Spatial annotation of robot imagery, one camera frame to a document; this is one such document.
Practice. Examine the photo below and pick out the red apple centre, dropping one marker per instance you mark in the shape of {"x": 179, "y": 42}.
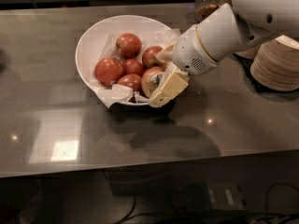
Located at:
{"x": 132, "y": 66}

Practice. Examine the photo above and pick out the red apple left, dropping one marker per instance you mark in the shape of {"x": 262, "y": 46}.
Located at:
{"x": 108, "y": 71}

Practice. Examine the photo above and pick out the red yellow apple with stem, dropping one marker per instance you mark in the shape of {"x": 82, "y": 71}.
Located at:
{"x": 151, "y": 79}

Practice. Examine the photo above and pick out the red apple right back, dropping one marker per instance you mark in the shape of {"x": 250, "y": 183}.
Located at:
{"x": 149, "y": 57}

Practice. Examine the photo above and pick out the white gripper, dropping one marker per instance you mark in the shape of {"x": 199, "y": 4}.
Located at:
{"x": 189, "y": 52}

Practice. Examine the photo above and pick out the red apple front small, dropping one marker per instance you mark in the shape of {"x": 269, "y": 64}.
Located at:
{"x": 132, "y": 81}

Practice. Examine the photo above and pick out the red apple top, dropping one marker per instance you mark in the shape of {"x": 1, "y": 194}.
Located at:
{"x": 128, "y": 45}

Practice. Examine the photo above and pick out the white ceramic bowl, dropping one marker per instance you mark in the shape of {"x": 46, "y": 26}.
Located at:
{"x": 91, "y": 44}

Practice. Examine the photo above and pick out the front stack paper plates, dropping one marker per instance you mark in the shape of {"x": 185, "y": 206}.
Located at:
{"x": 276, "y": 64}

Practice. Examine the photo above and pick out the dark box under table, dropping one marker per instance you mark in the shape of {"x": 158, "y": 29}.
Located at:
{"x": 215, "y": 198}

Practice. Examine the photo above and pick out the back stack paper plates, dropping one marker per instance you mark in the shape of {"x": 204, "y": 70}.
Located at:
{"x": 249, "y": 53}

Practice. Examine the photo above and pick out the white paper liner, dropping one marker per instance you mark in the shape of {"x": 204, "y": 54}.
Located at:
{"x": 122, "y": 94}

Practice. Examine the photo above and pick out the stack paper plates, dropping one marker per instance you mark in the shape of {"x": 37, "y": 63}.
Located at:
{"x": 276, "y": 64}
{"x": 249, "y": 53}

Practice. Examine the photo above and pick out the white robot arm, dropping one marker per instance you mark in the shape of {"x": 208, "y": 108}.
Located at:
{"x": 266, "y": 19}

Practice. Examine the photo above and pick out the black mat under plates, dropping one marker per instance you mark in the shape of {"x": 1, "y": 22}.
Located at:
{"x": 246, "y": 65}

